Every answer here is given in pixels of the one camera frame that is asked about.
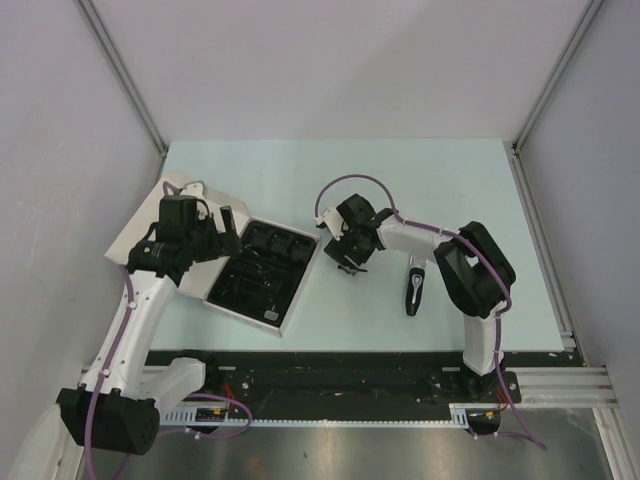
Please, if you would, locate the aluminium frame rail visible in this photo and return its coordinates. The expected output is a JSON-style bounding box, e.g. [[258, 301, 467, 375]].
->
[[505, 367, 619, 410]]

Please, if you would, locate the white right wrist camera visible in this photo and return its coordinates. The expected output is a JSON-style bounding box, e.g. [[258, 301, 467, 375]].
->
[[315, 208, 348, 241]]

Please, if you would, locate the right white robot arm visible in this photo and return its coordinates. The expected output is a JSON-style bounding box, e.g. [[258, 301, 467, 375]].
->
[[315, 194, 516, 401]]

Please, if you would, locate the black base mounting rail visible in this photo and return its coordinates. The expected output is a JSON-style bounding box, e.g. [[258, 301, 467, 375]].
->
[[144, 351, 521, 426]]

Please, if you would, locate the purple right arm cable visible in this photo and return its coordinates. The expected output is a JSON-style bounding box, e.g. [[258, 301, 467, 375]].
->
[[314, 173, 549, 451]]

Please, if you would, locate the white box with black tray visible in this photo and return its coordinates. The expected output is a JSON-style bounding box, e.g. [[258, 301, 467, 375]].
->
[[105, 172, 320, 337]]

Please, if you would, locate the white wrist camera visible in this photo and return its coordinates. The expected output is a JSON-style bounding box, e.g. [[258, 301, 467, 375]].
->
[[315, 208, 348, 241], [181, 181, 207, 199]]

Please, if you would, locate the silver black hair clipper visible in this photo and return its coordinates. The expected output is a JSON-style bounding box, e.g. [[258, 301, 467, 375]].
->
[[405, 256, 427, 317]]

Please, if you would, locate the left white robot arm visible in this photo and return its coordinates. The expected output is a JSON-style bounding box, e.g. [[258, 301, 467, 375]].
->
[[56, 194, 241, 455]]

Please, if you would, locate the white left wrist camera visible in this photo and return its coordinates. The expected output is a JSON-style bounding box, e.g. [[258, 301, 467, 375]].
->
[[181, 181, 207, 199]]

